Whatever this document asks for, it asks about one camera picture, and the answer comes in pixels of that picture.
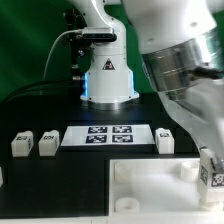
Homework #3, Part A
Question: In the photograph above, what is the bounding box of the white square tabletop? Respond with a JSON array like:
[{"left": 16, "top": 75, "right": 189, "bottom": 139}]
[{"left": 109, "top": 158, "right": 224, "bottom": 216}]

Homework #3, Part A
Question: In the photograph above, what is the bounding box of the white marker sheet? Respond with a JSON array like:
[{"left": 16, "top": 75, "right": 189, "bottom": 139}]
[{"left": 61, "top": 124, "right": 154, "bottom": 146}]

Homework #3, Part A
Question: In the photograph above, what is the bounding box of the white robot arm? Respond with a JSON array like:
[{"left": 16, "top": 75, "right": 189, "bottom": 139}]
[{"left": 68, "top": 0, "right": 224, "bottom": 170}]

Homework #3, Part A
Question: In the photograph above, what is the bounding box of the white cable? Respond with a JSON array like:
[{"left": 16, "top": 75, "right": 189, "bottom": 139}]
[{"left": 42, "top": 29, "right": 84, "bottom": 81}]

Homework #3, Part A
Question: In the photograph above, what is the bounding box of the white part at left edge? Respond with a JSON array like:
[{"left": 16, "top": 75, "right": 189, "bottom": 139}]
[{"left": 0, "top": 167, "right": 3, "bottom": 188}]

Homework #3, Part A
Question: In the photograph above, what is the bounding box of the black cable bundle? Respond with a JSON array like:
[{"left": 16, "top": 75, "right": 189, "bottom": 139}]
[{"left": 0, "top": 78, "right": 84, "bottom": 105}]

